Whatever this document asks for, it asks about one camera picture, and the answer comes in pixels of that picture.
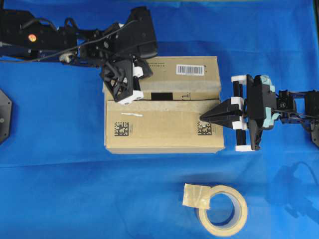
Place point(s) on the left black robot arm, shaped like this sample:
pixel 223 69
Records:
pixel 26 38

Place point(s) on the blue table cloth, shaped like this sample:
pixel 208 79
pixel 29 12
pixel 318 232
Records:
pixel 57 180

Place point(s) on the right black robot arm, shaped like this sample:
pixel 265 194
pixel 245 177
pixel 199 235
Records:
pixel 297 108

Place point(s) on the brown cardboard box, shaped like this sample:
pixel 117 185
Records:
pixel 167 118

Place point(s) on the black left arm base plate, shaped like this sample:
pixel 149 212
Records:
pixel 5 116

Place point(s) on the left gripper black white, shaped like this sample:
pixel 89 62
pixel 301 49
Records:
pixel 134 42

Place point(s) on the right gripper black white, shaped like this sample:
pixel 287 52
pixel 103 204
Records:
pixel 249 111

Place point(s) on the beige packing tape roll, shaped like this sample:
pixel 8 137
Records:
pixel 221 209

